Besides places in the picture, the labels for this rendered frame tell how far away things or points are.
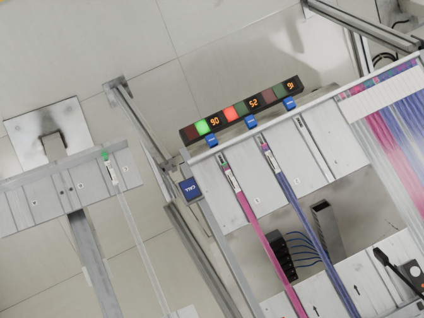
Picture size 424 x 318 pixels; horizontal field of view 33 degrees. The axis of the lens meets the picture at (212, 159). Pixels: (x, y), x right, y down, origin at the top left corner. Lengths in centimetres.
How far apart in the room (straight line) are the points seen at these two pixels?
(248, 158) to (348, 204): 47
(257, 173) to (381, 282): 39
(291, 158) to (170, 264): 109
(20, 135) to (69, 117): 17
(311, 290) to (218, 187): 33
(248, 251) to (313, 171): 39
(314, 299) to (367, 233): 54
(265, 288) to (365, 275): 48
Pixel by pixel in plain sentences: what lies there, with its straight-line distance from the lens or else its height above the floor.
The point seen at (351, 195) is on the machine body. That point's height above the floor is 62.
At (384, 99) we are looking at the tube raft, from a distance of 188.
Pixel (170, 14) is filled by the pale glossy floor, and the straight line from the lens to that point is 241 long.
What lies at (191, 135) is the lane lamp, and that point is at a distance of 181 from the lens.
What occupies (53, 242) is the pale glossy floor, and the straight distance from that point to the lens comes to 262.
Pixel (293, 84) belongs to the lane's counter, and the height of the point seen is 66.
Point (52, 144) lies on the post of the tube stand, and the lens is 236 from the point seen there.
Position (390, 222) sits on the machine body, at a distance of 226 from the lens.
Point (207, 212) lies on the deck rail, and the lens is 174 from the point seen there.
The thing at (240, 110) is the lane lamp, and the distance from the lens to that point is 183.
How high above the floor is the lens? 227
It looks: 60 degrees down
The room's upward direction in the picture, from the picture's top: 141 degrees clockwise
